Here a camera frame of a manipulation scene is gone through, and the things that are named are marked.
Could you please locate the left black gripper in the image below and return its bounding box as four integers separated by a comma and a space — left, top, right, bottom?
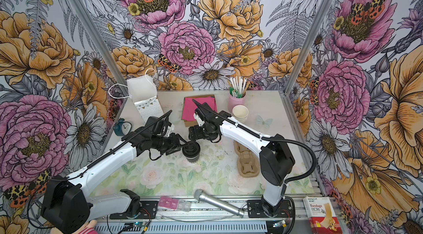
151, 133, 187, 156

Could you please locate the black plastic cup lid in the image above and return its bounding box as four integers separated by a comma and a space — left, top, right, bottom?
182, 141, 200, 159

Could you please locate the paper coffee cup black sleeve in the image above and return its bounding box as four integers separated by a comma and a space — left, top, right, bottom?
186, 155, 199, 163

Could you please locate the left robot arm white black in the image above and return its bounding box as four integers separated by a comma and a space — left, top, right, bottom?
40, 111, 180, 234

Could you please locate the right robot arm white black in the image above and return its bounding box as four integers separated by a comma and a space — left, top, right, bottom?
189, 99, 317, 217

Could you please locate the pink napkin stack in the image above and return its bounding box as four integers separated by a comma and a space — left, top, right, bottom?
181, 96, 218, 122

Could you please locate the brown cardboard napkin tray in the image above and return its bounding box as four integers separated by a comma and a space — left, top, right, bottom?
182, 94, 215, 128

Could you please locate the pink straw holder cup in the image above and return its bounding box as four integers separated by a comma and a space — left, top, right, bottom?
228, 95, 245, 113

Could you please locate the stack of white paper cups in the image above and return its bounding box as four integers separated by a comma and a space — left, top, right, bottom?
232, 105, 249, 123

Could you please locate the silver microphone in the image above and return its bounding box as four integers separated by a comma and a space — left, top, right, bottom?
193, 189, 245, 218

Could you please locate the teal alarm clock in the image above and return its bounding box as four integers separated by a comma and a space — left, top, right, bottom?
113, 118, 132, 137

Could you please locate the brown pulp cup carrier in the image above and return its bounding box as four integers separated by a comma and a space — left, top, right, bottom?
234, 141, 260, 178

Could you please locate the pink plastic clip box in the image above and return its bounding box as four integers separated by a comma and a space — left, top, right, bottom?
158, 196, 191, 213

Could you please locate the white paper gift bag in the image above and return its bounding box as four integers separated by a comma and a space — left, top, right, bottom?
108, 68, 164, 123

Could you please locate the plush doll toy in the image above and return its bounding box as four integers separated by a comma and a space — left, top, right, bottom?
50, 220, 98, 234

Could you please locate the bandage box red white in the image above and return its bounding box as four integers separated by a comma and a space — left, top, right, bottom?
303, 197, 343, 234

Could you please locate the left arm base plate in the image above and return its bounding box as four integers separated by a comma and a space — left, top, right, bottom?
110, 200, 158, 220

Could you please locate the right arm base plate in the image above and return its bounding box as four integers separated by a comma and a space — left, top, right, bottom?
247, 198, 294, 218

